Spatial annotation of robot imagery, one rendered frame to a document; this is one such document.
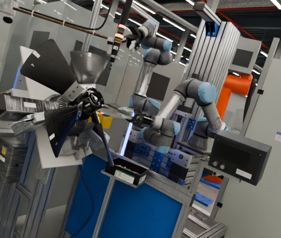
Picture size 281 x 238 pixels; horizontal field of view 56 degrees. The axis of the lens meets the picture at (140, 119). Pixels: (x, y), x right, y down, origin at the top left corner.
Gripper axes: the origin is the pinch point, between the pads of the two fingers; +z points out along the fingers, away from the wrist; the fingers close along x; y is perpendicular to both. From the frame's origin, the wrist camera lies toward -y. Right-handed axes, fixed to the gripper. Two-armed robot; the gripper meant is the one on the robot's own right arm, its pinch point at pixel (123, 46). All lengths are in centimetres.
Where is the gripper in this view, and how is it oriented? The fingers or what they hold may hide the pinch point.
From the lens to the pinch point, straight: 167.9
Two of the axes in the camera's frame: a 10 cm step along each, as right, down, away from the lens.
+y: 0.3, 6.7, 7.4
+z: -5.1, 6.5, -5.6
